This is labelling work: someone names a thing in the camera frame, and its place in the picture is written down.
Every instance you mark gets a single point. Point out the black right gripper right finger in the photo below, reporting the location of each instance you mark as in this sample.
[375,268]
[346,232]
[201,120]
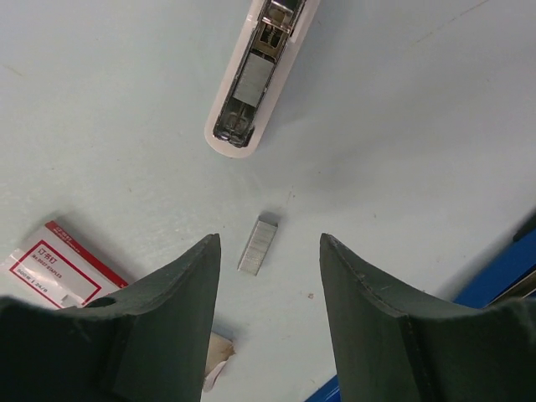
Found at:
[398,335]

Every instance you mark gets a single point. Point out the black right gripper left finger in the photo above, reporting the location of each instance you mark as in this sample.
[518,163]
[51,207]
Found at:
[146,342]

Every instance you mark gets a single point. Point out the red white staple box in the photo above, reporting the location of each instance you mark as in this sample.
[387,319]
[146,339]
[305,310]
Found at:
[61,270]

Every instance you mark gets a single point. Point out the grey staple strip short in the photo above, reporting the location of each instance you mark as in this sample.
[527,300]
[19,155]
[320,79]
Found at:
[259,242]

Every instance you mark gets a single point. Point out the grey staple strip long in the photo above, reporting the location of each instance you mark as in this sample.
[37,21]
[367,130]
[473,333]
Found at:
[253,80]

